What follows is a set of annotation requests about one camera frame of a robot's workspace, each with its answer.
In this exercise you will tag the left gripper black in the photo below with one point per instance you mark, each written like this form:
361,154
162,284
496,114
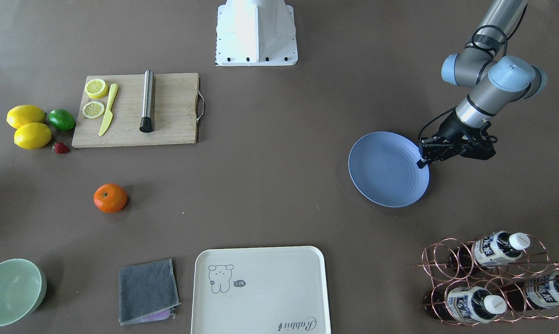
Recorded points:
450,129

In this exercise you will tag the blue round plate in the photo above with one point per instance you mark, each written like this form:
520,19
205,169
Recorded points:
383,167

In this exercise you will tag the orange mandarin fruit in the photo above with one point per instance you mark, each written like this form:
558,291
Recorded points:
110,198

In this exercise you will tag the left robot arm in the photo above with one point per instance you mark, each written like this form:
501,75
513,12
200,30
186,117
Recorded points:
495,79

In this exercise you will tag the tea bottle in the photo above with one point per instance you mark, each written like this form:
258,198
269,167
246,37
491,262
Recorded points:
495,249
464,305
533,294

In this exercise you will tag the tea bottle middle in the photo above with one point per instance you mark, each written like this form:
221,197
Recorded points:
464,305

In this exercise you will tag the cream rabbit tray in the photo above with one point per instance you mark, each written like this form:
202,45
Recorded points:
263,290

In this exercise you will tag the wooden cutting board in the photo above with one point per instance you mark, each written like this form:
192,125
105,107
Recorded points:
175,113

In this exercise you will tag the steel muddler black tip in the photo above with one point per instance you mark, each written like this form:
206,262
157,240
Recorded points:
147,118

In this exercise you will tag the grey folded cloth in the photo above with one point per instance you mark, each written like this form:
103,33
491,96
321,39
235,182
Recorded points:
147,292

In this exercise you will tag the yellow plastic knife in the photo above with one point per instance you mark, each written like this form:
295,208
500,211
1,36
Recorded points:
108,114

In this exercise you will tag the lemon slice upper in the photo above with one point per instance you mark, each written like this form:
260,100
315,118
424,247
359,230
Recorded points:
93,109

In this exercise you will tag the lemon slice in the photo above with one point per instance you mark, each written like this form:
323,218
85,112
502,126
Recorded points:
96,88
93,109

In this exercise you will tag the lemon slice lower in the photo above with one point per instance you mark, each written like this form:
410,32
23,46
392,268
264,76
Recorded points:
96,88

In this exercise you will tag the red strawberry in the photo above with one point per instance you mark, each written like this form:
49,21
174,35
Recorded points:
60,148

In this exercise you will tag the green lime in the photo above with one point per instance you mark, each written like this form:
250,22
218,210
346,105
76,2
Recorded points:
62,119

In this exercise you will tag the yellow lemon near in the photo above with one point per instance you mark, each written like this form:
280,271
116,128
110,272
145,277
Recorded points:
32,136

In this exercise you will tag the yellow lemon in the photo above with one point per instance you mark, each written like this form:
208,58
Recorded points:
32,136
23,114

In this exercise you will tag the yellow lemon far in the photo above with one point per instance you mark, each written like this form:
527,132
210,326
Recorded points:
23,114

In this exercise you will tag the green bowl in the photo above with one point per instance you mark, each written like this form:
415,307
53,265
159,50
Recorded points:
23,287

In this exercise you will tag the copper wire bottle rack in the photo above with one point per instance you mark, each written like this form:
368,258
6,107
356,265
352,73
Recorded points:
533,263

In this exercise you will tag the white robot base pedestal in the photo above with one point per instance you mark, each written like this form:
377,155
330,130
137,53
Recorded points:
256,33

